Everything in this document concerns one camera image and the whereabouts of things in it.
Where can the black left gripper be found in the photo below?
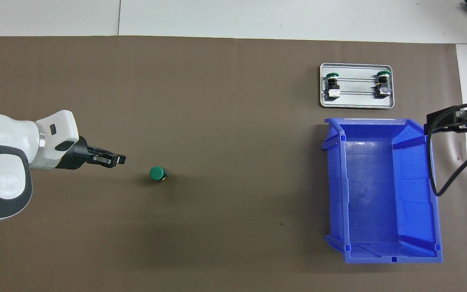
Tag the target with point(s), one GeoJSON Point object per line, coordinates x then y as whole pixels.
{"type": "Point", "coordinates": [78, 156]}

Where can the green push button switch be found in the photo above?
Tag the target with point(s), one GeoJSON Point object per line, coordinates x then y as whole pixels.
{"type": "Point", "coordinates": [333, 87]}
{"type": "Point", "coordinates": [157, 173]}
{"type": "Point", "coordinates": [382, 86]}

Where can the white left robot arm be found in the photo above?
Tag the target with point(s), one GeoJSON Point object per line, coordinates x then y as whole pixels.
{"type": "Point", "coordinates": [6, 162]}

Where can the grey metal tray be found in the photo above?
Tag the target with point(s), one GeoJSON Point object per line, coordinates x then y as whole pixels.
{"type": "Point", "coordinates": [357, 103]}

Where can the blue plastic storage bin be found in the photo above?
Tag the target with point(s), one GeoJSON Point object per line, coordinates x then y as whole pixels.
{"type": "Point", "coordinates": [375, 194]}

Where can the brown table mat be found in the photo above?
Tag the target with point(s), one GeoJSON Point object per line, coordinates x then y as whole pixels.
{"type": "Point", "coordinates": [217, 101]}

